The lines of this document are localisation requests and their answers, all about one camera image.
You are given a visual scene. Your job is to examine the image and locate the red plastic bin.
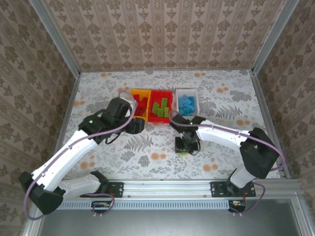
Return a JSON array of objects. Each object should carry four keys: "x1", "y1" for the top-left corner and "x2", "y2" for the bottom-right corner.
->
[{"x1": 147, "y1": 89, "x2": 173, "y2": 123}]

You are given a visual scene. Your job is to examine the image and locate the orange plastic bin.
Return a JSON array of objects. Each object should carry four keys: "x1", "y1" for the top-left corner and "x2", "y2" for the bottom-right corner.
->
[{"x1": 129, "y1": 88, "x2": 151, "y2": 123}]

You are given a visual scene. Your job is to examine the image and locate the white plastic bin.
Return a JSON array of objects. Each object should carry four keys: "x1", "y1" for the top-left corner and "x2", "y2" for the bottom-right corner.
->
[{"x1": 175, "y1": 88, "x2": 199, "y2": 116}]

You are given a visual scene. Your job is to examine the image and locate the floral patterned table cover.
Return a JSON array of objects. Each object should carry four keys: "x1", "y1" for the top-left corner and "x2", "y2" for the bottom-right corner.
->
[{"x1": 61, "y1": 70, "x2": 281, "y2": 180}]

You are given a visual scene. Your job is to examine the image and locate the grey metal panel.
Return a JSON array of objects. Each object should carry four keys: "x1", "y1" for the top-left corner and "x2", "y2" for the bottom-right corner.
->
[{"x1": 23, "y1": 199, "x2": 315, "y2": 236}]

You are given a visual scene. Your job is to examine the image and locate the aluminium side rail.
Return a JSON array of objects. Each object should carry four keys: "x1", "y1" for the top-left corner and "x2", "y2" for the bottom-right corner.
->
[
  {"x1": 249, "y1": 70, "x2": 291, "y2": 179},
  {"x1": 52, "y1": 72, "x2": 81, "y2": 159}
]

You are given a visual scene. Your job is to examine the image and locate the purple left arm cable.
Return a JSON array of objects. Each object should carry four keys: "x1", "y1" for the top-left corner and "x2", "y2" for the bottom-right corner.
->
[{"x1": 24, "y1": 90, "x2": 136, "y2": 221}]

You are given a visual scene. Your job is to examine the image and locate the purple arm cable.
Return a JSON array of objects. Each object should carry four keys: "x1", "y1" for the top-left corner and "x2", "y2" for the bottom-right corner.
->
[
  {"x1": 24, "y1": 90, "x2": 136, "y2": 221},
  {"x1": 169, "y1": 110, "x2": 287, "y2": 217}
]

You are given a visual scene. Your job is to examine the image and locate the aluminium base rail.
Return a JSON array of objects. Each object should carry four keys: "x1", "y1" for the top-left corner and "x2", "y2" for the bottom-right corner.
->
[{"x1": 60, "y1": 178, "x2": 302, "y2": 200}]

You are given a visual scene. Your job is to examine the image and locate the thin aluminium wall rail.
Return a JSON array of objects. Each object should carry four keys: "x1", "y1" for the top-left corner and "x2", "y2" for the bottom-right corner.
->
[{"x1": 79, "y1": 68, "x2": 252, "y2": 73}]

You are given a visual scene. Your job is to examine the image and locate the slotted grey cable duct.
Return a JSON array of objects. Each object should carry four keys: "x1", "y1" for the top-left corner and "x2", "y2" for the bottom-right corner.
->
[{"x1": 62, "y1": 199, "x2": 231, "y2": 210}]

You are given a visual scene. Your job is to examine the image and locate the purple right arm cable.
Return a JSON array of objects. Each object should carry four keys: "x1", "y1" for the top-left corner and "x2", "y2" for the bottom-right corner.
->
[{"x1": 169, "y1": 110, "x2": 287, "y2": 217}]

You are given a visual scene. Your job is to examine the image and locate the aluminium frame post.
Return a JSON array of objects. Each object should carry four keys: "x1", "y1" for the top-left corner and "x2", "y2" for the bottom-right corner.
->
[
  {"x1": 251, "y1": 0, "x2": 300, "y2": 76},
  {"x1": 28, "y1": 0, "x2": 82, "y2": 77}
]

